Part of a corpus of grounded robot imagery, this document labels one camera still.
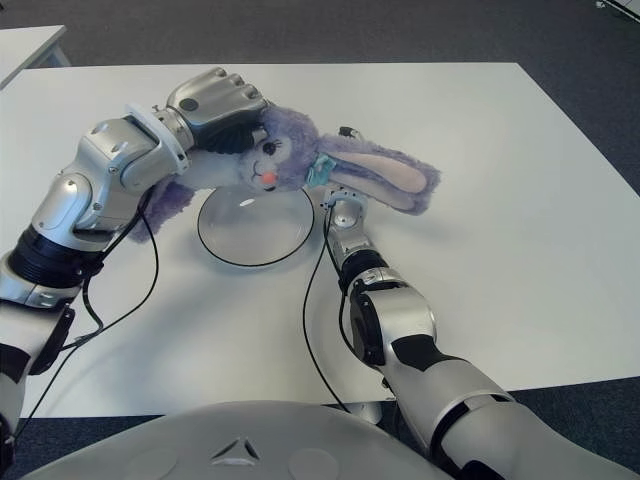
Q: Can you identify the white object on floor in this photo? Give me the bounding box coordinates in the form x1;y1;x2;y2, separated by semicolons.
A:
592;0;640;21

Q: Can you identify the white plate black rim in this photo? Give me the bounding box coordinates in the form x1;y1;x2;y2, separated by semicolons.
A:
197;184;315;266

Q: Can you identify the short black right arm cable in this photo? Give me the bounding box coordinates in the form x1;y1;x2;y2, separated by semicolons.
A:
338;292;382;371

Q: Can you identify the long black right arm cable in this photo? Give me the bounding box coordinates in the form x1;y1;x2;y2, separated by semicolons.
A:
302;207;354;412

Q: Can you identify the white side table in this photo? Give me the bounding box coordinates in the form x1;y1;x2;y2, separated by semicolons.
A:
0;24;69;89

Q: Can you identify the purple plush bunny doll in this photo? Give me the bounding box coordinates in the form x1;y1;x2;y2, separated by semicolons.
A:
132;105;442;245

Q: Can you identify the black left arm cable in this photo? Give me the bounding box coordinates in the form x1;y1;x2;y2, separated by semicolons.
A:
9;189;151;446
62;212;161;351

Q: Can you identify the silver robot torso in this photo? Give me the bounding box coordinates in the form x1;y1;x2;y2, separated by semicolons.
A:
29;399;451;480

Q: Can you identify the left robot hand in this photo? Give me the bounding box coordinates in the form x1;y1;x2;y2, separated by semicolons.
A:
164;67;273;155

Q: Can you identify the white table leg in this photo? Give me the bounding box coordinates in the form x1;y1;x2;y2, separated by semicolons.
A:
344;394;384;426

